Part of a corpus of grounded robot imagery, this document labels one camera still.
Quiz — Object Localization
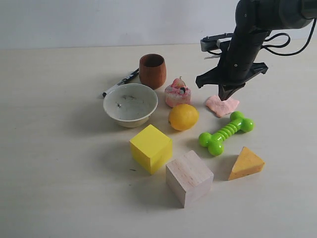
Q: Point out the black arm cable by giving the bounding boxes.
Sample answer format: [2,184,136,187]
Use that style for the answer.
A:
[262,19,316,56]

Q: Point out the pink toy cake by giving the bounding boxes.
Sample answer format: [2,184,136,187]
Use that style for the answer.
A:
[164,76,192,108]

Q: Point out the brown wooden cup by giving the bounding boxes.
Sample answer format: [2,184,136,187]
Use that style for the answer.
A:
[139,54,166,90]

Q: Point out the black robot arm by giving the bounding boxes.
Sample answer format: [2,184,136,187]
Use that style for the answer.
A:
[196,0,317,101]

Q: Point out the yellow lemon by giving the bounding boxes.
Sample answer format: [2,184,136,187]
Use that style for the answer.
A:
[168,104,199,131]

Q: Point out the white ceramic bowl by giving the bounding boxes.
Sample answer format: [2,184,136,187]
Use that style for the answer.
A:
[103,83,159,128]

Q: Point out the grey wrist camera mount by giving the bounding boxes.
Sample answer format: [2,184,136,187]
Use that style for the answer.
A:
[200,33,233,52]

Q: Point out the green bone chew toy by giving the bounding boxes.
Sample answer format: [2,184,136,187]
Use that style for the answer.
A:
[198,111,255,156]

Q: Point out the plain wooden cube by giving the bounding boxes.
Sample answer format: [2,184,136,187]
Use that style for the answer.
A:
[165,150,214,208]

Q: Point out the orange cheese wedge toy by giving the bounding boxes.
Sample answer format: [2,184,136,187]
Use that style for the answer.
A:
[228,146,265,180]

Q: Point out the yellow wooden cube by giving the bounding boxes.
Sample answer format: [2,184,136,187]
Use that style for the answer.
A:
[129,124,172,175]

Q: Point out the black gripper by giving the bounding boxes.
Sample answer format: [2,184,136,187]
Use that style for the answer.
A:
[196,30,268,101]

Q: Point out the black and white marker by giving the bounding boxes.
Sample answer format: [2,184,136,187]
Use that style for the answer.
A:
[102,68,139,98]

